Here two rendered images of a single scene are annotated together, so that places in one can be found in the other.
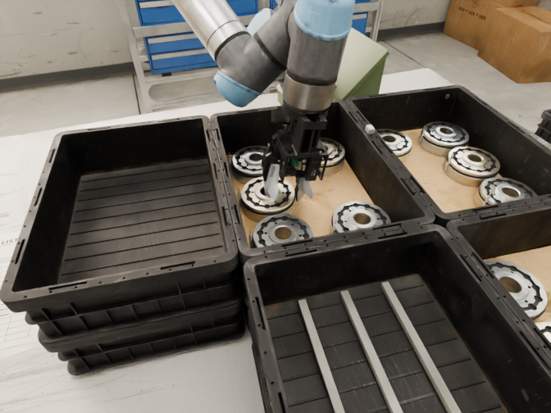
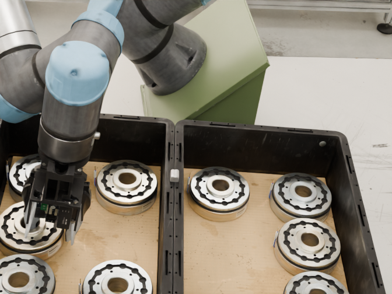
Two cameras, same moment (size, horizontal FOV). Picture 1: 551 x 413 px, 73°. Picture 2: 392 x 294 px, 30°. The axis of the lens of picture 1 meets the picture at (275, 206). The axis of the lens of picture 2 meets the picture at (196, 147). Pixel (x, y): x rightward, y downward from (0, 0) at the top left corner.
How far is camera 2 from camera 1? 0.55 m
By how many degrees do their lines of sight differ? 6
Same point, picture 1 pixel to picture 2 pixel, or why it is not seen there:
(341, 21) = (83, 91)
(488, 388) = not seen: outside the picture
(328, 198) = (106, 247)
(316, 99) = (63, 151)
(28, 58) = not seen: outside the picture
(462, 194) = (275, 283)
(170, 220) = not seen: outside the picture
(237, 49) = (13, 66)
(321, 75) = (67, 132)
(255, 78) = (25, 101)
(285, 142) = (39, 181)
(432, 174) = (256, 247)
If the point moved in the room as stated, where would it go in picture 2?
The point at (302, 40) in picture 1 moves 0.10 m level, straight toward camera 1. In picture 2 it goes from (48, 97) to (10, 146)
